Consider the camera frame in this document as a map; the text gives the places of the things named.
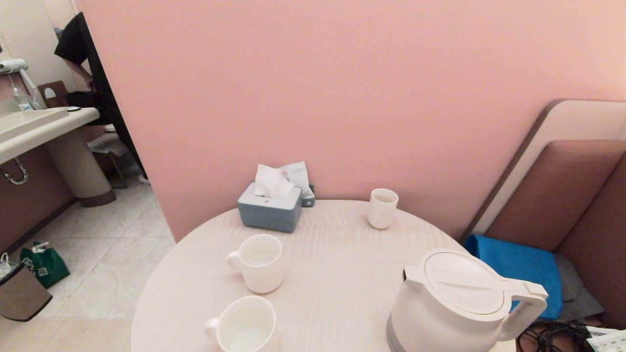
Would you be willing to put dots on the white electric kettle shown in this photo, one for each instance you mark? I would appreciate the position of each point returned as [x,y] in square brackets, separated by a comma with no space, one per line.
[450,305]

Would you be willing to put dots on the clear plastic container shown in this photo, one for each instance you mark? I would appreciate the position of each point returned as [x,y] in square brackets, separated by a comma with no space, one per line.
[21,100]

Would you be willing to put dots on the person in black clothes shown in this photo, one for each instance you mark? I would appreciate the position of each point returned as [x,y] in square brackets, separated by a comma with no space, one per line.
[93,73]

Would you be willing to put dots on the brown tissue holder box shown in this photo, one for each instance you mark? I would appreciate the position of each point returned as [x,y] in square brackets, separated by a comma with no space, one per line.
[54,93]

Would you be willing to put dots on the luggage rack stool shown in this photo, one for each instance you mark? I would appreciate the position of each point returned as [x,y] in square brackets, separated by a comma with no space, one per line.
[110,146]

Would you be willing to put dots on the cream sink counter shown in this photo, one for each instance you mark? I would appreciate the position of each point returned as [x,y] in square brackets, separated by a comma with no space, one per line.
[34,127]

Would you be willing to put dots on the white hair dryer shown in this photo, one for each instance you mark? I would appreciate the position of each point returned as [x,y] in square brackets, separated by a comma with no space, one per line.
[13,65]

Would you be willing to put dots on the chrome drain pipe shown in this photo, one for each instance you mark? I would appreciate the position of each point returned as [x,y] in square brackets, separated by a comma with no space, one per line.
[20,172]

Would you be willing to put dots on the green shopping bag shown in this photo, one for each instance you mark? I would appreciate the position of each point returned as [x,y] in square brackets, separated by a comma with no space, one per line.
[46,266]

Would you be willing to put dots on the white tissue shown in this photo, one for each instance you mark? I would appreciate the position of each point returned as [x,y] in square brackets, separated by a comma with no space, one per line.
[269,183]

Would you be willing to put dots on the grey-blue tissue box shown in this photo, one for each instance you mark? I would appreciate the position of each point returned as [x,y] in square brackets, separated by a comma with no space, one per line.
[269,215]

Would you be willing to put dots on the brown waste bin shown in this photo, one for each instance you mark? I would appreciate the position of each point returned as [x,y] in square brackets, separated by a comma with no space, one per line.
[22,296]

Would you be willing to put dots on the small grey-blue sachet holder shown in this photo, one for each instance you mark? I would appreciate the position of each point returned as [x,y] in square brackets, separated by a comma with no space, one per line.
[308,199]

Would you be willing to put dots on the white ribbed mug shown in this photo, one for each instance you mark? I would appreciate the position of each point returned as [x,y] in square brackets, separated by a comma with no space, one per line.
[261,274]

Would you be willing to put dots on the white smooth mug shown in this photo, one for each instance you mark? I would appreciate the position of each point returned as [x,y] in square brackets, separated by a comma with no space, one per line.
[244,325]

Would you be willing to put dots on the grey cushion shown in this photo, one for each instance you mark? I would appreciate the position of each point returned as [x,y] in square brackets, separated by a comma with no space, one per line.
[579,293]

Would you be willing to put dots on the white printed paper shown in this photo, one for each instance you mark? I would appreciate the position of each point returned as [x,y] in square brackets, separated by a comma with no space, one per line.
[609,341]

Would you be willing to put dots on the cream sink pedestal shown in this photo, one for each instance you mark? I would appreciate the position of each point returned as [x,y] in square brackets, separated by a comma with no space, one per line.
[80,168]

